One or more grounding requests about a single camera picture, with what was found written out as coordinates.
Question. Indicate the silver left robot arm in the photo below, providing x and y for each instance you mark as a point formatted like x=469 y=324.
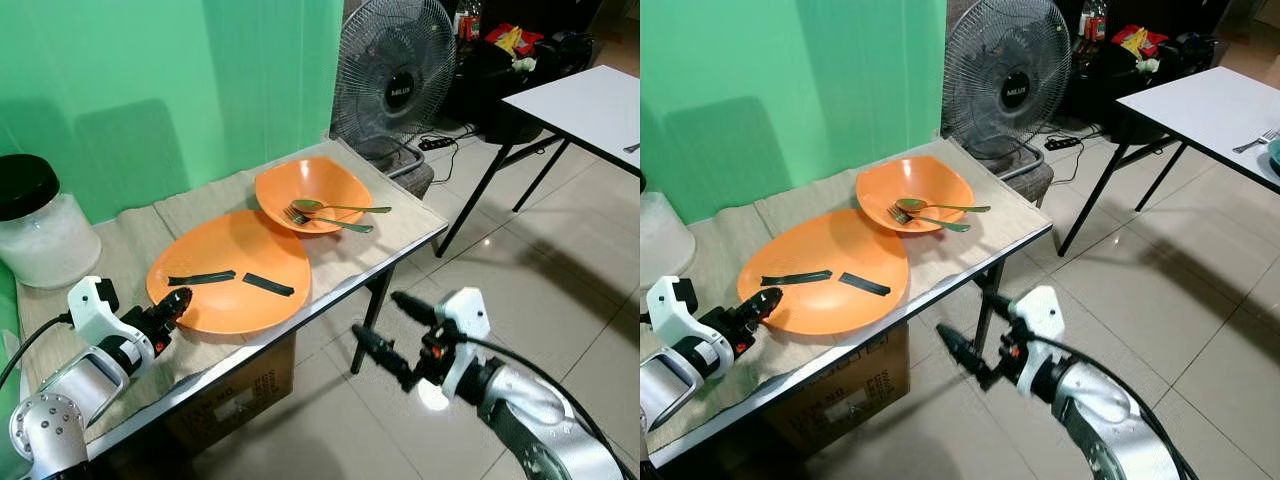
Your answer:
x=665 y=385
x=50 y=425

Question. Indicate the plastic drink bottle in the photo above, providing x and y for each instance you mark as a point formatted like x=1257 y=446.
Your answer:
x=468 y=20
x=1093 y=22

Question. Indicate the large orange plate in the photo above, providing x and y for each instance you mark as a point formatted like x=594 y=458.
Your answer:
x=230 y=250
x=820 y=245

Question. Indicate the orange bowl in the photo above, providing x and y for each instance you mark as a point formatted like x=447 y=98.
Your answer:
x=910 y=180
x=310 y=180

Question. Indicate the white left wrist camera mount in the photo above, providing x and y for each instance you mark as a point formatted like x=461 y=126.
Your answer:
x=90 y=305
x=670 y=305

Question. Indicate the brown cardboard box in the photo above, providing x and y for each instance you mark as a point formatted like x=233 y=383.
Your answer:
x=240 y=395
x=850 y=395

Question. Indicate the clear jar with black lid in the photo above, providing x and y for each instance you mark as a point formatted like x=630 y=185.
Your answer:
x=45 y=240

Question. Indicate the white table with black legs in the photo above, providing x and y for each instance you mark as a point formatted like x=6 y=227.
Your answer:
x=1200 y=105
x=590 y=105

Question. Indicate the red snack bag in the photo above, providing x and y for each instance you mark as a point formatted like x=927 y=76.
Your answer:
x=520 y=40
x=1145 y=42

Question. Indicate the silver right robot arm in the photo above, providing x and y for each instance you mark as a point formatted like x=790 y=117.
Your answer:
x=1100 y=405
x=540 y=410

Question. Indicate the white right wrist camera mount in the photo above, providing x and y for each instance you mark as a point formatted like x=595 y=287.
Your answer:
x=468 y=312
x=1040 y=312

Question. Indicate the black power strip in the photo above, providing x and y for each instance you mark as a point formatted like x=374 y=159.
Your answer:
x=1062 y=143
x=435 y=143

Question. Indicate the black standing fan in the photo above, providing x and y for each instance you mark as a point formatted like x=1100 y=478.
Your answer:
x=395 y=85
x=1005 y=90

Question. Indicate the short black strip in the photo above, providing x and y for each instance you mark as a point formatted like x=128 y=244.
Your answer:
x=864 y=284
x=268 y=284

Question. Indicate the green metal fork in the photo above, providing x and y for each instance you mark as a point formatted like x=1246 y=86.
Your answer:
x=350 y=227
x=950 y=226

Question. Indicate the green metal spoon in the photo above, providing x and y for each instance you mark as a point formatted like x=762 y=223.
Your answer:
x=908 y=204
x=305 y=205

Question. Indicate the long black strip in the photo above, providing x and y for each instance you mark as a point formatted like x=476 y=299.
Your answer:
x=797 y=278
x=200 y=278

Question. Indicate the black low cabinet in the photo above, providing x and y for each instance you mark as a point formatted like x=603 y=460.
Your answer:
x=1100 y=90
x=500 y=90

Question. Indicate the teal plate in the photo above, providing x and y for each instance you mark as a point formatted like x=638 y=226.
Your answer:
x=1274 y=160

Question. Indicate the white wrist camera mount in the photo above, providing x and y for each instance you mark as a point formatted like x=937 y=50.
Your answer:
x=670 y=305
x=468 y=312
x=1040 y=312
x=90 y=305

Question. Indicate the light wooden table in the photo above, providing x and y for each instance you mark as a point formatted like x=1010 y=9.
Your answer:
x=1015 y=222
x=415 y=225

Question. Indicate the green backdrop cloth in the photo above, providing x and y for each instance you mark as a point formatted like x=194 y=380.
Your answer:
x=170 y=90
x=790 y=90

